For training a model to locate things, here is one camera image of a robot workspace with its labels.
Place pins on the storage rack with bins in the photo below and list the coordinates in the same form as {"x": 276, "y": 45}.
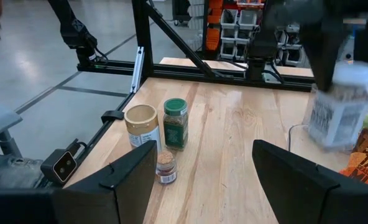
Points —
{"x": 233, "y": 34}

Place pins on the clear plastic bin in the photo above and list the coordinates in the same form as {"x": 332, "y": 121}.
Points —
{"x": 302, "y": 130}

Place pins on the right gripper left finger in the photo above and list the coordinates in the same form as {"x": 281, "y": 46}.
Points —
{"x": 109, "y": 202}

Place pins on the white lid spice jar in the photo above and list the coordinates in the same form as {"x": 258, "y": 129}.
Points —
{"x": 339, "y": 118}

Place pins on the tan lid seasoning jar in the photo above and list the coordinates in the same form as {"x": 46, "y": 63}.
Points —
{"x": 142, "y": 124}

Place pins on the silver aluminium strip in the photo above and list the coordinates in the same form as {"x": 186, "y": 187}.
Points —
{"x": 137, "y": 70}

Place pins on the black depth camera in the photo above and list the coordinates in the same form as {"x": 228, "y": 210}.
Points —
{"x": 61, "y": 166}

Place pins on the taco seasoning mix packet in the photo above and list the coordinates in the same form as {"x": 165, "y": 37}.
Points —
{"x": 367, "y": 161}

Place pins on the black frame clamp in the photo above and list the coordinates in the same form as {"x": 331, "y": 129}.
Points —
{"x": 112, "y": 115}

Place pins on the small cork lid saffron jar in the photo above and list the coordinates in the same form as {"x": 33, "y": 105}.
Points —
{"x": 166, "y": 168}

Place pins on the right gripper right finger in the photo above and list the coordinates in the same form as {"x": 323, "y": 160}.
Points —
{"x": 296, "y": 199}

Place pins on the green lid spice jar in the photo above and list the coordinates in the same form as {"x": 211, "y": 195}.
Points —
{"x": 175, "y": 130}

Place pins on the white arm base bracket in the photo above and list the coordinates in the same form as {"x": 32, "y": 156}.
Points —
{"x": 272, "y": 77}

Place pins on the grey chair armrest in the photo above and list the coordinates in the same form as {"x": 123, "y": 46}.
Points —
{"x": 0, "y": 118}

